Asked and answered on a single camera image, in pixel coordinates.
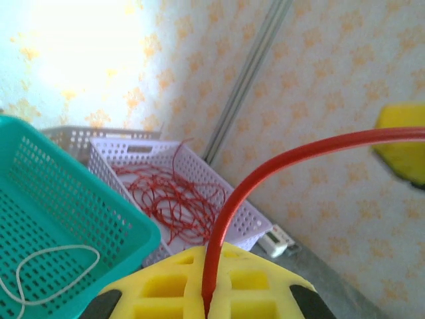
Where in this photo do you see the teal perforated plastic basket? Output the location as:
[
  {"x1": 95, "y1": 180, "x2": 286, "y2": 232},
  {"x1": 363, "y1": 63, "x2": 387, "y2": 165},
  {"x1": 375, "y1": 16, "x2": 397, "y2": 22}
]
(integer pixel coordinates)
[{"x1": 0, "y1": 114, "x2": 162, "y2": 319}]

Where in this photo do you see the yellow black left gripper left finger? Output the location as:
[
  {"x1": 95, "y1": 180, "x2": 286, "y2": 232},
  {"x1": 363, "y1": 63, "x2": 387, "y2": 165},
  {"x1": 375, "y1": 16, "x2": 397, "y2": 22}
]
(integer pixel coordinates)
[{"x1": 81, "y1": 245, "x2": 213, "y2": 319}]

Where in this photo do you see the lavender perforated plastic basket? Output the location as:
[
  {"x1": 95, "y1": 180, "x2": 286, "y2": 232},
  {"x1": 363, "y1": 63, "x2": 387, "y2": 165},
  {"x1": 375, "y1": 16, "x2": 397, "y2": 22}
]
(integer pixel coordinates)
[{"x1": 88, "y1": 138, "x2": 275, "y2": 266}]

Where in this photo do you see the white digital thermometer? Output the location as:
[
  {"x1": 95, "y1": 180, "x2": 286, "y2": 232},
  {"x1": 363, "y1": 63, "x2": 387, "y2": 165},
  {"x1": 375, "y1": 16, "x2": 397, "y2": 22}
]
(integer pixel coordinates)
[{"x1": 258, "y1": 225, "x2": 290, "y2": 259}]

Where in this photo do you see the thin white cable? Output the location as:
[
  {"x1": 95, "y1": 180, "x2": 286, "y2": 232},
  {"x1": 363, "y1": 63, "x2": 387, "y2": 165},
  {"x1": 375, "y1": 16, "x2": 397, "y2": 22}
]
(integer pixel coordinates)
[{"x1": 0, "y1": 244, "x2": 101, "y2": 319}]

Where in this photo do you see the grey perforated tray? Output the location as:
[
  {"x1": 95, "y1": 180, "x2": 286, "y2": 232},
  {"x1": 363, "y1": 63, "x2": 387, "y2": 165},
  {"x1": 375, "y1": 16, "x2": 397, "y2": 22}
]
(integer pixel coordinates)
[{"x1": 41, "y1": 126, "x2": 163, "y2": 160}]

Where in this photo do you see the aluminium frame post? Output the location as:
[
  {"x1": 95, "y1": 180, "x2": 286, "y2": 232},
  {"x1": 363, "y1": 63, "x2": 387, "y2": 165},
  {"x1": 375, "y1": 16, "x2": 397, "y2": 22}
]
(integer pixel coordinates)
[{"x1": 202, "y1": 0, "x2": 295, "y2": 163}]

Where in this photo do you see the red cable bundle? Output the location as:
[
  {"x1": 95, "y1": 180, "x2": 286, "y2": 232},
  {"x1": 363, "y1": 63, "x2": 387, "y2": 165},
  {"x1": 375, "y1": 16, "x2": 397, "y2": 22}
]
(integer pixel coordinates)
[{"x1": 112, "y1": 138, "x2": 230, "y2": 242}]

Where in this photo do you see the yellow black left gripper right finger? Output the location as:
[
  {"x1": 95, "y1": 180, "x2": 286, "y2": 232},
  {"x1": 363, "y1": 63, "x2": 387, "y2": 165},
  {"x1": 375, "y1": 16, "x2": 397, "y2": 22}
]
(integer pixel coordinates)
[{"x1": 211, "y1": 243, "x2": 336, "y2": 319}]

